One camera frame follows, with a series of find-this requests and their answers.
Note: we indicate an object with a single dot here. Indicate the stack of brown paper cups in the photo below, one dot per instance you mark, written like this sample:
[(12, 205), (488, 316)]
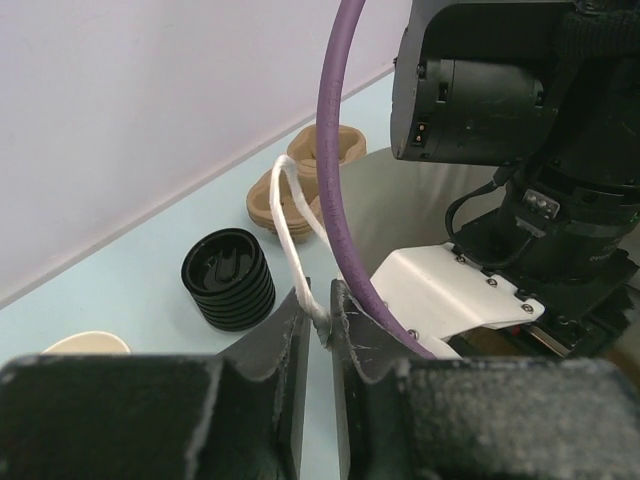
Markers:
[(89, 342)]

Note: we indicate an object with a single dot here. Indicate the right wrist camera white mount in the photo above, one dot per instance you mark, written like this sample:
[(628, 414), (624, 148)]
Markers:
[(436, 294)]

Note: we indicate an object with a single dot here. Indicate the light blue paper bag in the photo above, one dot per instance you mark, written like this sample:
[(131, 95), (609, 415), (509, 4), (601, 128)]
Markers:
[(384, 213)]

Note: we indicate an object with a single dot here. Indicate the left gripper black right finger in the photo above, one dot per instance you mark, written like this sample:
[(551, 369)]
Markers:
[(400, 416)]

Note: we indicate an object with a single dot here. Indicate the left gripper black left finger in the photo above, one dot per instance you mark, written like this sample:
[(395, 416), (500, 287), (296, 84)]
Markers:
[(237, 414)]

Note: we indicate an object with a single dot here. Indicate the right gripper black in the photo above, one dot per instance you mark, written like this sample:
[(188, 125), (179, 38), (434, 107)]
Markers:
[(546, 93)]

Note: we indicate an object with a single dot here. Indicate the stack of black lids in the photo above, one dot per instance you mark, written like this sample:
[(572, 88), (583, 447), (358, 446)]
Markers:
[(227, 275)]

